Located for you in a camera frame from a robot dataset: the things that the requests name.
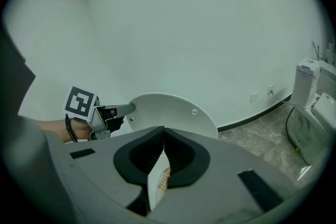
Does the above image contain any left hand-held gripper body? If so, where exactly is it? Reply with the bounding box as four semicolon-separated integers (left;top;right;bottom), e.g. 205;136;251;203
61;83;119;141

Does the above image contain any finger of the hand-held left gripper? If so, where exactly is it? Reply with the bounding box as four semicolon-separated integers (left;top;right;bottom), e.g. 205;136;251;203
107;116;125;133
116;103;137;117

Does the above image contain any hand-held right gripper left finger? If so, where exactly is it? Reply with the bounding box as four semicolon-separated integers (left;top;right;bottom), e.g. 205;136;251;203
56;125;165;218

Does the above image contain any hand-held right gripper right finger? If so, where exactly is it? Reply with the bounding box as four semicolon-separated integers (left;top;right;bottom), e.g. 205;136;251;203
151;125;299;224

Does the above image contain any white toilet lid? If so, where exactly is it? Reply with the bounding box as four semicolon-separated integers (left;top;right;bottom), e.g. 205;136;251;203
126;92;219;141

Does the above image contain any person's left forearm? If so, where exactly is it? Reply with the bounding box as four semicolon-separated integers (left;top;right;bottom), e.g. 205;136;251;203
36;117;93;144

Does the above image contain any white tank toilet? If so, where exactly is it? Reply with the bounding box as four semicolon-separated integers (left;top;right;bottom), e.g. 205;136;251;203
286;57;336;166

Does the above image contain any woven wicker mat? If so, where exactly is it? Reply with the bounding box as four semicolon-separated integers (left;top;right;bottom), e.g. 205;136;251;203
156;167;172;194

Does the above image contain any person's black shirt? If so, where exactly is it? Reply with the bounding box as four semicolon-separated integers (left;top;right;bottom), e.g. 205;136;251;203
0;20;37;120

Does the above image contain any thin dark tripod stand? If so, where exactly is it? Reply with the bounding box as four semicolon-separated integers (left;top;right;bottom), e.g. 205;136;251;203
311;41;321;61

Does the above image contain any left hand-held gripper black cable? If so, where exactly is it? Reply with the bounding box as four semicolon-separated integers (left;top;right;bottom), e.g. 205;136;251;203
65;114;79;143

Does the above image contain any black looped cable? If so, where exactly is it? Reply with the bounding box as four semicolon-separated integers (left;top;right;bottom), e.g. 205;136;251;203
285;105;300;152

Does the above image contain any white power cord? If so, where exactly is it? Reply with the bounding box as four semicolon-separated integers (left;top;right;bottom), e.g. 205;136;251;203
272;91;298;108

